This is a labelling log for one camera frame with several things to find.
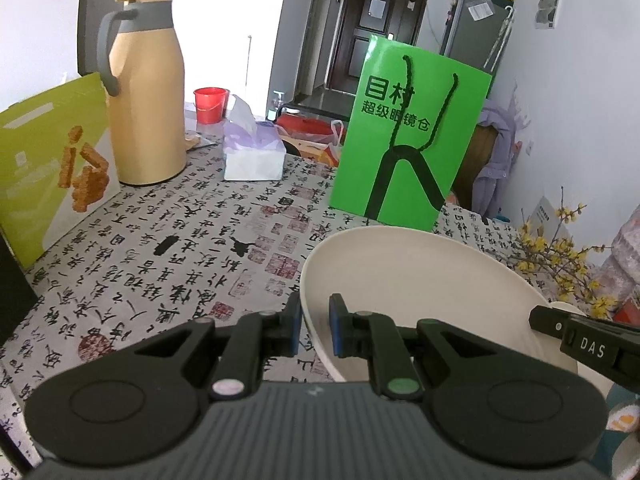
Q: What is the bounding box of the yellow flower branch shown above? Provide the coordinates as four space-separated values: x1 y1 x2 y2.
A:
514 186 622 322

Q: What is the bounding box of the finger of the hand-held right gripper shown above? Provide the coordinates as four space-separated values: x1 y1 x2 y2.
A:
528 303 569 347

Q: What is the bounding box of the red plastic bag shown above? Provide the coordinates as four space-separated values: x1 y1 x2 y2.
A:
275 114 347 150

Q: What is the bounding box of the grey fridge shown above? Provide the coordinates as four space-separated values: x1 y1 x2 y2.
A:
440 0 516 74

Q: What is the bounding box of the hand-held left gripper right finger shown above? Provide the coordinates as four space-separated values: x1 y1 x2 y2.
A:
327 293 502 402

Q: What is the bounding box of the red box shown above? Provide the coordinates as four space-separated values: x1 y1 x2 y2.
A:
612 300 640 327

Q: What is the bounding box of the wooden chair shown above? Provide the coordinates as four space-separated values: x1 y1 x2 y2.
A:
451 124 502 212

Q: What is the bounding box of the black metal frame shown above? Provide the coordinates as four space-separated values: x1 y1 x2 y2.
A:
276 101 352 123

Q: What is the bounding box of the white card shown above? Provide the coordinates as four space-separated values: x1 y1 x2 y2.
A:
529 194 572 247

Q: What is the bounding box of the beige thermos jug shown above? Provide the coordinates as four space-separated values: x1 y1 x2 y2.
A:
97 0 189 187

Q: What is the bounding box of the yellow-green snack box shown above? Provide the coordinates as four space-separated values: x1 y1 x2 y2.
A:
0 72 122 272

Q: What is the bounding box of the calligraphy printed tablecloth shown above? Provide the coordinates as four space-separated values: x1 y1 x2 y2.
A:
0 127 618 480

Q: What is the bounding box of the green paper bag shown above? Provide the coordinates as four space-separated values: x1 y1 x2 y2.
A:
327 34 493 233

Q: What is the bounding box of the white wall panel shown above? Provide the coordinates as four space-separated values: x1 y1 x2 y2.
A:
533 0 564 31

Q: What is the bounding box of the pink vase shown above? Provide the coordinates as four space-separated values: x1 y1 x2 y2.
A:
586 219 640 322

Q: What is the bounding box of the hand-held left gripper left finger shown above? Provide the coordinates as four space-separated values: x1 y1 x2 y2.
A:
132 292 304 402

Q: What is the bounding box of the dark brown door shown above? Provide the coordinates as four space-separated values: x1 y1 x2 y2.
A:
327 0 432 97

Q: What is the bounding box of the red bucket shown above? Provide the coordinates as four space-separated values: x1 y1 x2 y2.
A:
193 87 230 125

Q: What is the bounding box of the purple jacket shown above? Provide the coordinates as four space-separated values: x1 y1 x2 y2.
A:
471 99 527 219

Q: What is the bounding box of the tissue pack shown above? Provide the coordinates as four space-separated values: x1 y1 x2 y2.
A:
222 95 287 182

